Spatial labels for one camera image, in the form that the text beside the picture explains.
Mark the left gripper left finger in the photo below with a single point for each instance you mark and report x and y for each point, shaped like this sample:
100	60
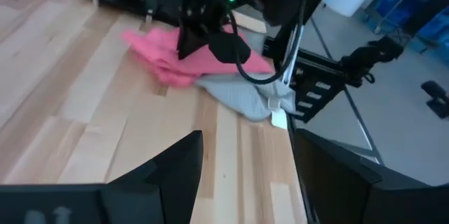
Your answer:
140	199

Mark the blue storage crates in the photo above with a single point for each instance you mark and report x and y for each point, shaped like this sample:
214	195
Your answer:
431	24

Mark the pink microfiber towel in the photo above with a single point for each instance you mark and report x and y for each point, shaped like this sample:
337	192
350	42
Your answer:
158	52

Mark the grey microfiber towel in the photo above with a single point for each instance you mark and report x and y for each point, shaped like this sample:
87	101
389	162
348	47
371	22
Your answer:
238	97

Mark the black chair base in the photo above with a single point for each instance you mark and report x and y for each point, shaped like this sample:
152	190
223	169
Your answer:
436	97

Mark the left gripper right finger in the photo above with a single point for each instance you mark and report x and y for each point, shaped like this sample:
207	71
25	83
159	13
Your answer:
368	199

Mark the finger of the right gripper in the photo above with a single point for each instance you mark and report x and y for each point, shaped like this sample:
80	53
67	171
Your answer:
191	41

